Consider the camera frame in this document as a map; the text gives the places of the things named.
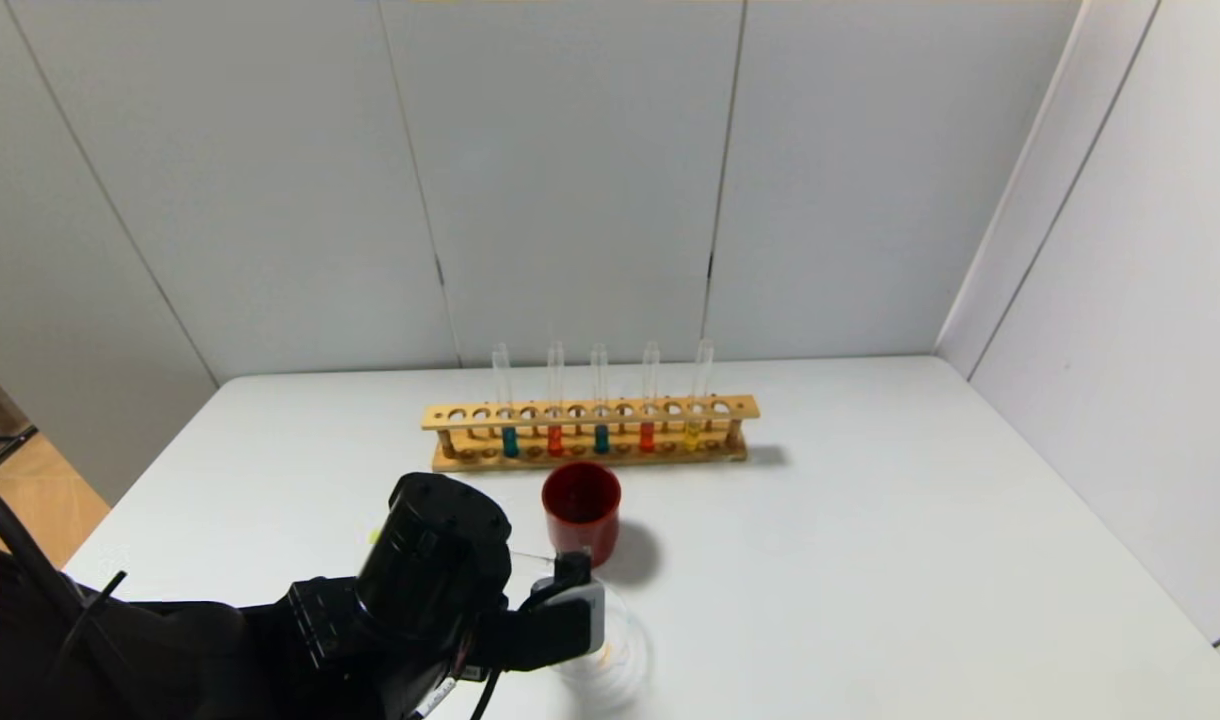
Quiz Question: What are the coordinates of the test tube with blue pigment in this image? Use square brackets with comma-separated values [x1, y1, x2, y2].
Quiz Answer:
[492, 343, 520, 459]
[591, 343, 611, 456]

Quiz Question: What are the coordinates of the wooden test tube rack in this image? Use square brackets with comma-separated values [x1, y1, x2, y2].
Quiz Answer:
[421, 395, 761, 473]

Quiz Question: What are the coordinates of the test tube with red pigment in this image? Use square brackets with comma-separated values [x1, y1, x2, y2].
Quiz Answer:
[639, 341, 661, 454]
[546, 341, 566, 458]

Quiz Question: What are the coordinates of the test tube with yellow pigment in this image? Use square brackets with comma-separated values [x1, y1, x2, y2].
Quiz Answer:
[368, 528, 563, 573]
[683, 339, 716, 452]

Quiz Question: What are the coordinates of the black camera cable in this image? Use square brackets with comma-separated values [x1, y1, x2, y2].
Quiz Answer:
[467, 665, 506, 720]

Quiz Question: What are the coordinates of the clear glass dish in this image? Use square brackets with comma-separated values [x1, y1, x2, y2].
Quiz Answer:
[558, 580, 653, 701]

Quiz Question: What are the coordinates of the red plastic cup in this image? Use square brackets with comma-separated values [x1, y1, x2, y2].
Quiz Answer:
[541, 461, 623, 572]

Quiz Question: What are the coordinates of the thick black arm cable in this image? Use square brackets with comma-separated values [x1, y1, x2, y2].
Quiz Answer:
[0, 470, 83, 621]

